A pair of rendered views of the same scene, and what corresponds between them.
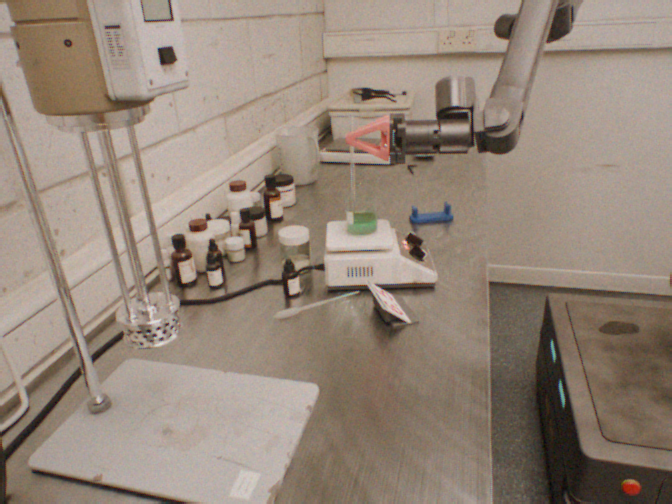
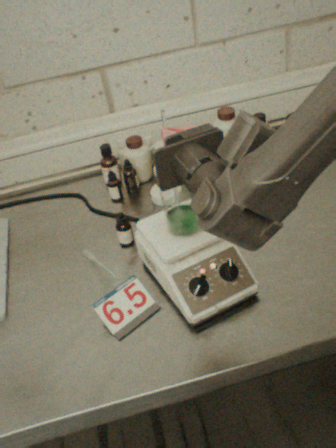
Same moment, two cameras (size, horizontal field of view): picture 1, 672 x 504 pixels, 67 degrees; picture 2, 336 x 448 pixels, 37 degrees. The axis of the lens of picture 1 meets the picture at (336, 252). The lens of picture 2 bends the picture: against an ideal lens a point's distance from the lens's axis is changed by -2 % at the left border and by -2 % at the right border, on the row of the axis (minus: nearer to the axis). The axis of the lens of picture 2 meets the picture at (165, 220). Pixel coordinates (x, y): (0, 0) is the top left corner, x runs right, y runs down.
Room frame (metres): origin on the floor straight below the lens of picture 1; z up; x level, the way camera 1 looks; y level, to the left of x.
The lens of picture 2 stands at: (0.58, -0.65, 1.37)
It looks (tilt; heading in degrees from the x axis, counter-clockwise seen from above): 38 degrees down; 67
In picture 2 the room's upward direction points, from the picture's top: 11 degrees counter-clockwise
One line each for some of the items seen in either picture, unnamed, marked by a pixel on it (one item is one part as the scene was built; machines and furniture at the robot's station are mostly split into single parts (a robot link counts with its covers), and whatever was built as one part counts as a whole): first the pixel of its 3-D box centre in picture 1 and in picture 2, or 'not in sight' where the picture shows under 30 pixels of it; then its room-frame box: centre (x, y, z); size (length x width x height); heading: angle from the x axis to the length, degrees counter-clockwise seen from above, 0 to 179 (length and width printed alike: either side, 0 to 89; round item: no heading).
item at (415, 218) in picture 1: (431, 212); not in sight; (1.11, -0.23, 0.77); 0.10 x 0.03 x 0.04; 99
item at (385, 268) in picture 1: (373, 255); (190, 256); (0.85, -0.07, 0.79); 0.22 x 0.13 x 0.08; 88
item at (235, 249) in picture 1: (235, 249); not in sight; (0.95, 0.21, 0.77); 0.04 x 0.04 x 0.04
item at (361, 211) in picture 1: (361, 211); (183, 208); (0.86, -0.05, 0.88); 0.07 x 0.06 x 0.08; 171
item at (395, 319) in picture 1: (391, 300); (126, 306); (0.72, -0.09, 0.77); 0.09 x 0.06 x 0.04; 13
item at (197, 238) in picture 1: (201, 244); (137, 158); (0.92, 0.27, 0.80); 0.06 x 0.06 x 0.10
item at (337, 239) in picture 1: (358, 234); (180, 229); (0.85, -0.04, 0.83); 0.12 x 0.12 x 0.01; 88
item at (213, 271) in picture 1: (213, 268); (113, 184); (0.84, 0.23, 0.79); 0.03 x 0.03 x 0.07
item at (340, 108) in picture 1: (374, 115); not in sight; (2.04, -0.18, 0.82); 0.37 x 0.31 x 0.14; 167
